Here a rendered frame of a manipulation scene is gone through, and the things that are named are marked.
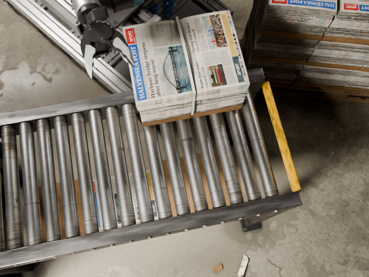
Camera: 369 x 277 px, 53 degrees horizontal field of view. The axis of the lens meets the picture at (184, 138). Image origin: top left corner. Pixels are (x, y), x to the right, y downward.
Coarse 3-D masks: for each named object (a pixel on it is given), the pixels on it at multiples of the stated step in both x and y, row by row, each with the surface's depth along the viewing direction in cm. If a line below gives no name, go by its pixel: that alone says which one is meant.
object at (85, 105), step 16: (256, 80) 145; (112, 96) 141; (128, 96) 141; (16, 112) 138; (32, 112) 139; (48, 112) 139; (64, 112) 139; (80, 112) 140; (0, 128) 139; (16, 128) 142
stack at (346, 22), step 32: (256, 0) 193; (288, 0) 153; (320, 0) 153; (352, 0) 153; (256, 32) 180; (320, 32) 167; (352, 32) 164; (256, 64) 200; (288, 64) 197; (352, 64) 189; (320, 96) 228
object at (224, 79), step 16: (192, 16) 125; (208, 16) 125; (224, 16) 125; (192, 32) 124; (208, 32) 123; (224, 32) 123; (208, 48) 122; (224, 48) 122; (240, 48) 122; (208, 64) 120; (224, 64) 120; (240, 64) 120; (208, 80) 118; (224, 80) 118; (240, 80) 119; (208, 96) 121; (224, 96) 124; (240, 96) 127
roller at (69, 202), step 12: (60, 120) 138; (60, 132) 136; (60, 144) 135; (60, 156) 134; (60, 168) 133; (72, 168) 135; (60, 180) 132; (72, 180) 132; (72, 192) 131; (72, 204) 129; (72, 216) 128; (72, 228) 126
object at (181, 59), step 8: (176, 24) 125; (184, 24) 125; (176, 32) 124; (184, 32) 124; (176, 40) 123; (184, 40) 123; (176, 48) 122; (192, 48) 122; (176, 56) 121; (184, 56) 121; (192, 56) 121; (184, 64) 120; (192, 64) 120; (184, 72) 119; (192, 72) 119; (184, 80) 118; (200, 80) 118; (184, 88) 117; (200, 88) 117; (192, 96) 119; (200, 96) 121; (184, 104) 125; (200, 104) 128; (184, 112) 133
